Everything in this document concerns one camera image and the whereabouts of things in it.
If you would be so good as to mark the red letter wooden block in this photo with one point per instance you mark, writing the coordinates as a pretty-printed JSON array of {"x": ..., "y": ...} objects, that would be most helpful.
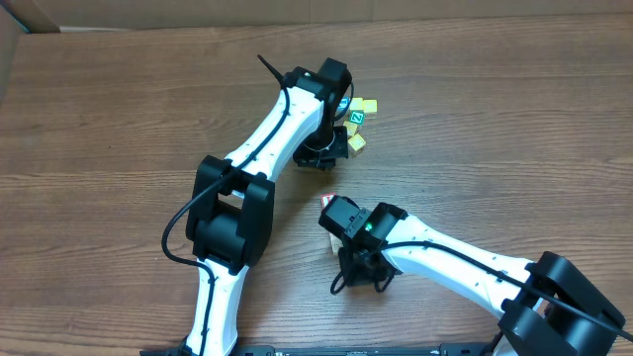
[{"x": 325, "y": 199}]

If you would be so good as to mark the yellow wooden block upper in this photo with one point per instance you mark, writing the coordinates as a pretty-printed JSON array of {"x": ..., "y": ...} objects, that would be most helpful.
[{"x": 351, "y": 128}]

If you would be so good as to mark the yellow wooden block left top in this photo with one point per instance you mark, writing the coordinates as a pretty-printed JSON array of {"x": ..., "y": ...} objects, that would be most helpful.
[{"x": 356, "y": 104}]

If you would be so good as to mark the yellow wooden block far top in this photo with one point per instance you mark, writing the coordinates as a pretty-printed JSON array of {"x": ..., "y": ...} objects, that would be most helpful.
[{"x": 370, "y": 106}]

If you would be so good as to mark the green letter wooden block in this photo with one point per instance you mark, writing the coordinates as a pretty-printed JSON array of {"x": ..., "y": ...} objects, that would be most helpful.
[{"x": 356, "y": 117}]

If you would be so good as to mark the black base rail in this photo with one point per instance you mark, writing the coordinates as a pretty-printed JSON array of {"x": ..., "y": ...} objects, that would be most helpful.
[{"x": 445, "y": 349}]

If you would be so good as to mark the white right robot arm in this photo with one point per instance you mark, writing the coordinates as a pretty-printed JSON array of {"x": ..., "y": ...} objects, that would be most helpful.
[{"x": 542, "y": 307}]

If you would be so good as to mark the yellow wooden block lower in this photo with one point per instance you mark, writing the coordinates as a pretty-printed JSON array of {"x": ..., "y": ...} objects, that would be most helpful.
[{"x": 356, "y": 144}]

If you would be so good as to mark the white letter wooden block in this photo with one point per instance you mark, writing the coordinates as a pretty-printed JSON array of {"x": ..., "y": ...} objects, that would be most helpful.
[{"x": 336, "y": 243}]

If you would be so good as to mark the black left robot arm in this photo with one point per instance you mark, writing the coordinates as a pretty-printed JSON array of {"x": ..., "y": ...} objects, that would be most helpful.
[{"x": 230, "y": 217}]

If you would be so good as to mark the blue letter wooden block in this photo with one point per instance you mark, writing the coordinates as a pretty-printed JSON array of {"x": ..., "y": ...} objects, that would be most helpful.
[{"x": 343, "y": 104}]

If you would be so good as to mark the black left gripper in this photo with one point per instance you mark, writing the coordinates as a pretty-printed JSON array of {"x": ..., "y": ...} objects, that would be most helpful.
[{"x": 302, "y": 156}]

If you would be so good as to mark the yellow wooden block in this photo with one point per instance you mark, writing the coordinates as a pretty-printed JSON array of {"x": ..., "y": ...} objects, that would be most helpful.
[
  {"x": 356, "y": 144},
  {"x": 370, "y": 106},
  {"x": 351, "y": 128},
  {"x": 356, "y": 104}
]

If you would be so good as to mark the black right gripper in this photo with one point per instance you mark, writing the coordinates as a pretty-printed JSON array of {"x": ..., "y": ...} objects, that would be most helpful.
[{"x": 355, "y": 273}]

